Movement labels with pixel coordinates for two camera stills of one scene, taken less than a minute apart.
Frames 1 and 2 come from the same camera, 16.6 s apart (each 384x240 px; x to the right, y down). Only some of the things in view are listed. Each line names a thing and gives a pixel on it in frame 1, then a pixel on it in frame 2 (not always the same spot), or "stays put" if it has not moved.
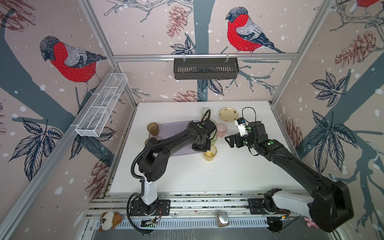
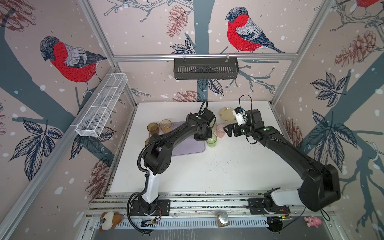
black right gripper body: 246,140 -> 244,129
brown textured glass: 150,141 stays put
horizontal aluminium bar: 205,57 stays put
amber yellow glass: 209,155 -> 165,125
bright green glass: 214,140 stays put
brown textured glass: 153,128 stays put
